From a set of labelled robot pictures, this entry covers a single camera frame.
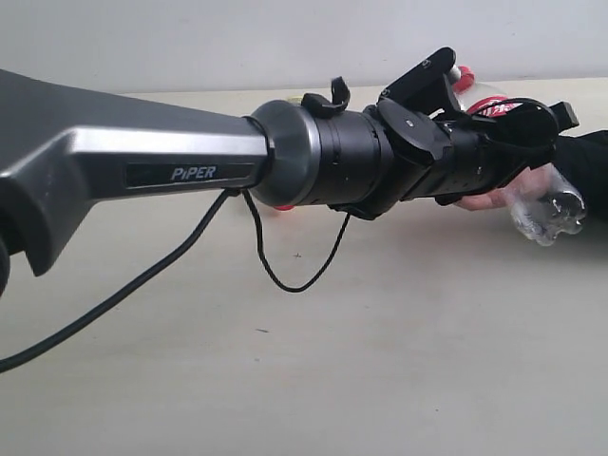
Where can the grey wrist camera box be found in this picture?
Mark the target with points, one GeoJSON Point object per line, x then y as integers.
{"type": "Point", "coordinates": [427, 87]}

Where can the black sleeved forearm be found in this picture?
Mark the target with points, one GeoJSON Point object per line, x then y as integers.
{"type": "Point", "coordinates": [582, 160]}

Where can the yellow drink bottle red cap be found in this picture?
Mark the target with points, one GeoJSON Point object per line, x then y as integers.
{"type": "Point", "coordinates": [295, 101]}

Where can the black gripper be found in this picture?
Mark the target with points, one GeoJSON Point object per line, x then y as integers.
{"type": "Point", "coordinates": [487, 147]}

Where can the clear cola bottle red label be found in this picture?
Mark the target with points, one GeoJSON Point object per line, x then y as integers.
{"type": "Point", "coordinates": [561, 209]}

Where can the person's open hand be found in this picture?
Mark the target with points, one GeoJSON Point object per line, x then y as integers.
{"type": "Point", "coordinates": [530, 184]}

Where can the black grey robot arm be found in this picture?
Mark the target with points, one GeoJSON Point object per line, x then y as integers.
{"type": "Point", "coordinates": [64, 149]}

